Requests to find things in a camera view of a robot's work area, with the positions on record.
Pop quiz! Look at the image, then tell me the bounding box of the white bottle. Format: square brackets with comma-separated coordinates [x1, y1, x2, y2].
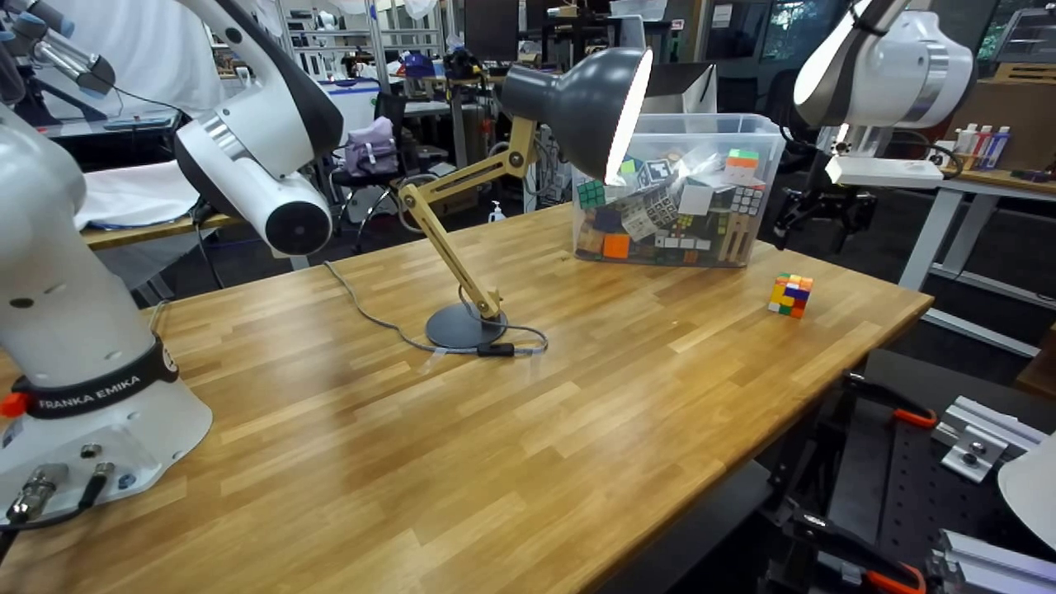
[950, 121, 980, 172]

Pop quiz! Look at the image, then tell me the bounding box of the aluminium extrusion rail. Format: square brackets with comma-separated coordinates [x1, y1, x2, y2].
[929, 394, 1049, 490]
[929, 526, 1056, 594]

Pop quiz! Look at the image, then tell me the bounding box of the multicolour Rubik's cube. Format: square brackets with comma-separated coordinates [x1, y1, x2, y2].
[767, 270, 819, 324]

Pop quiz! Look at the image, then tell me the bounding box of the white sheet on desk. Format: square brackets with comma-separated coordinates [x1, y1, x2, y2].
[71, 160, 207, 233]

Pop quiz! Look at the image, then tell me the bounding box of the green and orange cube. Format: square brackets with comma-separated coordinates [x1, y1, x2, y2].
[721, 145, 767, 183]

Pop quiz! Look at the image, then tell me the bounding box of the wooden background desk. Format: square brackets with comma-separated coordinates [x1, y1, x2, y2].
[75, 210, 245, 254]

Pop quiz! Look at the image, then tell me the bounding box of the blue bottle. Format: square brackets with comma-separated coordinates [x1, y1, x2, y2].
[985, 121, 1015, 174]

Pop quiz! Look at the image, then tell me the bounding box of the white frame workbench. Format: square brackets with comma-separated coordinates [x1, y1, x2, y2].
[822, 149, 1056, 364]

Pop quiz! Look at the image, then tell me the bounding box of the black breadboard platform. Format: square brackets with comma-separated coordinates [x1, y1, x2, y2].
[822, 346, 1004, 594]

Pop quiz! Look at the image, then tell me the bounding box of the red-handled bar clamp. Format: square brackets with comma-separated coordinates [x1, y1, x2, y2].
[857, 558, 933, 594]

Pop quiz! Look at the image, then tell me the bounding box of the clear plastic storage bin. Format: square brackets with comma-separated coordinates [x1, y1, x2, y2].
[569, 108, 791, 273]

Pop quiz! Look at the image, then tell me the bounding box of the lavender bag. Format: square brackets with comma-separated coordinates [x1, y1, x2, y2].
[333, 114, 404, 184]

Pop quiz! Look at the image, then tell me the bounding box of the thin lamp power cable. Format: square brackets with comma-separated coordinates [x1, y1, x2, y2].
[318, 259, 553, 364]

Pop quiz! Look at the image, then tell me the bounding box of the brown cardboard carton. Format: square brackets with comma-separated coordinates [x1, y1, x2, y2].
[970, 59, 1056, 174]

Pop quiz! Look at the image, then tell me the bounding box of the orange-handled bar clamp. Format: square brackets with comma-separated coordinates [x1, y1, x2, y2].
[842, 369, 939, 435]

